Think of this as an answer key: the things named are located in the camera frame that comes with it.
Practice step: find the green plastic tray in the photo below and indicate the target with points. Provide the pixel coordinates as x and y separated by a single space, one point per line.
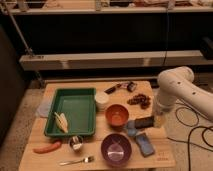
78 106

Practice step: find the blue sponge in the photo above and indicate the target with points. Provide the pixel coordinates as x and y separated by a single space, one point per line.
144 145

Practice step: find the silver fork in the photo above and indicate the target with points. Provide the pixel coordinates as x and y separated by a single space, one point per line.
84 160

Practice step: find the blue plastic cup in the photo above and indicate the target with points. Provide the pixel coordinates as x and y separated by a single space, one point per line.
130 128

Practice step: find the black marker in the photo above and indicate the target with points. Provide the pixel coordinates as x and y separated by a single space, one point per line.
112 89

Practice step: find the orange carrot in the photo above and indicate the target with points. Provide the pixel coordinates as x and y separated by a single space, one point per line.
48 149

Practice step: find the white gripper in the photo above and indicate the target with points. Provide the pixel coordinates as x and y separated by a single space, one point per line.
159 112

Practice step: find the corn cob with husk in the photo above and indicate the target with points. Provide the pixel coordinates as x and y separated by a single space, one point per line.
61 122

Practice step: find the bunch of dark grapes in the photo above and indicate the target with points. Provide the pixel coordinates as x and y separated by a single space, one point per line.
141 99

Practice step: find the orange bowl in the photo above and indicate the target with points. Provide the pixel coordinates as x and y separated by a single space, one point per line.
116 115

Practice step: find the metal shelf rack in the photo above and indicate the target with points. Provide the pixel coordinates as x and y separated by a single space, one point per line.
107 46

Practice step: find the purple bowl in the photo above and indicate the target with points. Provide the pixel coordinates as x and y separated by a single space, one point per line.
116 150

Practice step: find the dark chalkboard eraser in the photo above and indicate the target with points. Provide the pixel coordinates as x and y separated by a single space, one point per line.
145 122

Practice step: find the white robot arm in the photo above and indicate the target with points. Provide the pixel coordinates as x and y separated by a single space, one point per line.
177 83

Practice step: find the small metal cup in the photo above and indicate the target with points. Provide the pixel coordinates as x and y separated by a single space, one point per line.
76 142

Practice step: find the clear plastic bag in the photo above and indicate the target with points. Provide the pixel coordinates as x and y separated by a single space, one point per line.
43 109

